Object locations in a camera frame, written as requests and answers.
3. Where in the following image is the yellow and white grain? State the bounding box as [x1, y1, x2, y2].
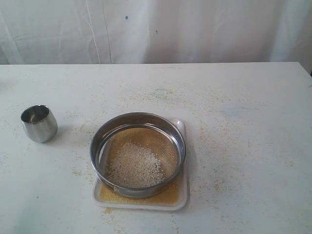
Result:
[97, 129, 182, 203]

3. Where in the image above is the round stainless steel sieve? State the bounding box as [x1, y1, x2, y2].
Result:
[90, 112, 187, 199]

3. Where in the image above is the small stainless steel cup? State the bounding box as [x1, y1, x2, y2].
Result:
[20, 104, 58, 143]

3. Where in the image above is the white rectangular plastic tray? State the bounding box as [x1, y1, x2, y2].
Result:
[92, 117, 190, 211]

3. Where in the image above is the white backdrop curtain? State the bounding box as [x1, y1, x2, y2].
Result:
[0, 0, 312, 69]

